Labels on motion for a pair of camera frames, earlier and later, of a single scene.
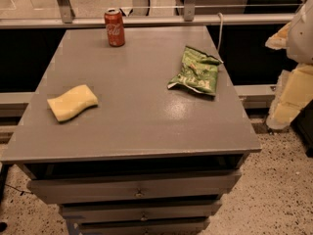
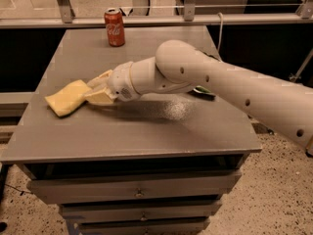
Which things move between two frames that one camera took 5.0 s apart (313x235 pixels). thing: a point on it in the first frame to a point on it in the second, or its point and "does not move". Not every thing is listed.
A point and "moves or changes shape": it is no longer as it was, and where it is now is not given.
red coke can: (114, 27) does not move
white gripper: (302, 36) to (119, 81)
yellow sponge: (72, 102) moves or changes shape
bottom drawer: (136, 227) does not move
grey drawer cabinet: (145, 138) does not move
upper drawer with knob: (78, 189) does not move
